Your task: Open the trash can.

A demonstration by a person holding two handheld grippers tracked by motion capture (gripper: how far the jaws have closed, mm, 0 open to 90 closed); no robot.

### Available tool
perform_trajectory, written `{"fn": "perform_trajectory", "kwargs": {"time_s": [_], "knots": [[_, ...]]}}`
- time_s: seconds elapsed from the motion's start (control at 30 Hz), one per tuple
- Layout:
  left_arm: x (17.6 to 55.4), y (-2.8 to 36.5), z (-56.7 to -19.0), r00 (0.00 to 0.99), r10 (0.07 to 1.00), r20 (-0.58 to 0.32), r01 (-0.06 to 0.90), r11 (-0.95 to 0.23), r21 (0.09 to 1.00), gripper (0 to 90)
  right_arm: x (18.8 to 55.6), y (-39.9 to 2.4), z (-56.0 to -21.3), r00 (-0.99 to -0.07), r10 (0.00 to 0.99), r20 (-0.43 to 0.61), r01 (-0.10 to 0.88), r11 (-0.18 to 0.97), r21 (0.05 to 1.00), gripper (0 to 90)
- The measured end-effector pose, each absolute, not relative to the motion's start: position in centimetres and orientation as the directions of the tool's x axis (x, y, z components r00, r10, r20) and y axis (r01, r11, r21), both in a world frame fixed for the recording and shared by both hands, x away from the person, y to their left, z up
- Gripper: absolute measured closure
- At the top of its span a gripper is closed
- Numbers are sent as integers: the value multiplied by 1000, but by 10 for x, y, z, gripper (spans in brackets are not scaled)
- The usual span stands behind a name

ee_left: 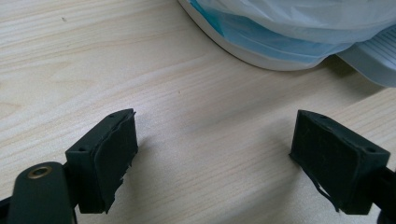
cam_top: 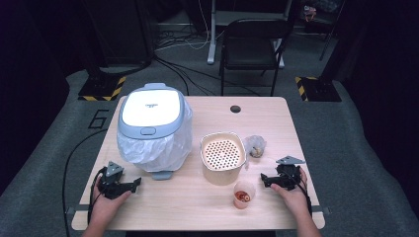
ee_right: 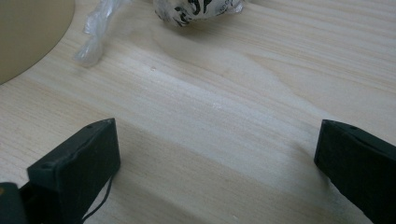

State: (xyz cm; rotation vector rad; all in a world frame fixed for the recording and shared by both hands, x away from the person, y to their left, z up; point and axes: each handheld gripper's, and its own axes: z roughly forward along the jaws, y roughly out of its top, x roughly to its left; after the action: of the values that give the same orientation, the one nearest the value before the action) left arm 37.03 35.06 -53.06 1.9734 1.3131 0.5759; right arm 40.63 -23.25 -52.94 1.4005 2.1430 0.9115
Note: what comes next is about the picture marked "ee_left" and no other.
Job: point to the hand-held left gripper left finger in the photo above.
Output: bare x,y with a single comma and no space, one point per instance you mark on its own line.
102,161

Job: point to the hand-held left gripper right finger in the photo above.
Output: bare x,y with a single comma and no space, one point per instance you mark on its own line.
336,158

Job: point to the white pedal trash bin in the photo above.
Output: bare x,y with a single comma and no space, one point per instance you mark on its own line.
246,55

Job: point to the white plastic trash bag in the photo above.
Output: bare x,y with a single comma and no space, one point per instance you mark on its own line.
295,18

